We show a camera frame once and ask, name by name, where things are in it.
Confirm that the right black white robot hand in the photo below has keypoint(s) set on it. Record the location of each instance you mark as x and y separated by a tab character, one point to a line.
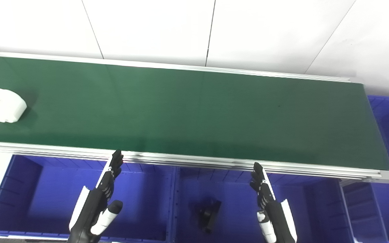
274	216

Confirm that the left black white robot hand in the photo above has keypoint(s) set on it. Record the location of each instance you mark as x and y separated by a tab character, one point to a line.
93	209

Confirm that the black plastic part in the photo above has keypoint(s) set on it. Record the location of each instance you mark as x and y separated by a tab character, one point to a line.
209	214

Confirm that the green conveyor belt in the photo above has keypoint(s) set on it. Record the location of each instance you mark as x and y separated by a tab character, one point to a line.
194	111
214	163

